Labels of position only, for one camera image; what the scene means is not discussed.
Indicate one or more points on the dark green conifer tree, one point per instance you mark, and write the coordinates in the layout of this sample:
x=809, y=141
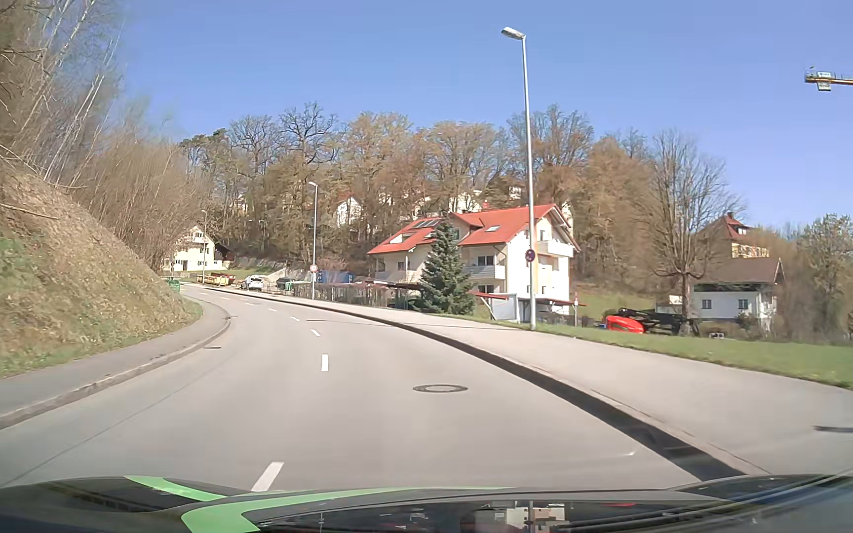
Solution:
x=444, y=277

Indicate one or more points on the white house with red roof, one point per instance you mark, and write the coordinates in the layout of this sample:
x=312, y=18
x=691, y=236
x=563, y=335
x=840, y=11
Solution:
x=515, y=255

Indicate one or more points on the white building among trees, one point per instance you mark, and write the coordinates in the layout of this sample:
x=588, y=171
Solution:
x=349, y=211

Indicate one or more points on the wood of bare trees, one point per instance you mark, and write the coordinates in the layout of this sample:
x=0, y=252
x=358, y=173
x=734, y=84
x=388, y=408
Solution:
x=412, y=170

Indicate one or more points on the grey asphalt road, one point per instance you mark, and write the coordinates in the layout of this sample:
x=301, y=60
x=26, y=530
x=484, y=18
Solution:
x=367, y=414

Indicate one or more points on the white car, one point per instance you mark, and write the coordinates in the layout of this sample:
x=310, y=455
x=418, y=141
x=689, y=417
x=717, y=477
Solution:
x=254, y=283

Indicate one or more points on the red vehicle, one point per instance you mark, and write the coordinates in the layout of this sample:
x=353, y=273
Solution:
x=624, y=323

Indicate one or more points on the pale yellow house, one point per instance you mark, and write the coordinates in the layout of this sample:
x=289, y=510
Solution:
x=193, y=252

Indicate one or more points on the car's own bonnet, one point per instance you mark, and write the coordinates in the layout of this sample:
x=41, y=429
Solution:
x=426, y=511

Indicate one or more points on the bare tree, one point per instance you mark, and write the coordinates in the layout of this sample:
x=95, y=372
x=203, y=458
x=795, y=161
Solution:
x=686, y=222

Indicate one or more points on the road markings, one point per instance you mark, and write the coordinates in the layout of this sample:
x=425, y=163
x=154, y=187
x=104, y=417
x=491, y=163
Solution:
x=267, y=476

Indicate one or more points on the white house with brown roof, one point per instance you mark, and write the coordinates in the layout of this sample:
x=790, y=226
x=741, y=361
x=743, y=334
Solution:
x=737, y=292

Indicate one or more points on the brown house with red roof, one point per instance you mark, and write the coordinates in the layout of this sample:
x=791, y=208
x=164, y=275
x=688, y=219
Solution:
x=737, y=238

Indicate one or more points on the green grass verge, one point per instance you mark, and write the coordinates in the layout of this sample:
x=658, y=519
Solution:
x=767, y=355

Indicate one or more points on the narrow grey pavement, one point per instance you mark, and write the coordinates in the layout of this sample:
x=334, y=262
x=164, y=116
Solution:
x=64, y=377

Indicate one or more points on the grassy earth bank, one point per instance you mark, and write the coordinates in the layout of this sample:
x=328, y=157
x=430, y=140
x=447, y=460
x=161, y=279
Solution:
x=34, y=281

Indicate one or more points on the green-leaved tree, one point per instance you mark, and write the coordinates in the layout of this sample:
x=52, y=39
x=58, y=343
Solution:
x=830, y=274

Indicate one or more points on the bare trees on bank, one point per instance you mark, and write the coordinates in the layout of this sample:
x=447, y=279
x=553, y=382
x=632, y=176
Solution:
x=49, y=96

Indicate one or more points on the round road sign on post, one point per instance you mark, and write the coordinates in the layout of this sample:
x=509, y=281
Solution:
x=529, y=256
x=313, y=269

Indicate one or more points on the tall grey lamp post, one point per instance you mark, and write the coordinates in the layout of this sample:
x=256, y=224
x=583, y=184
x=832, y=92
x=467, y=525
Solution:
x=528, y=185

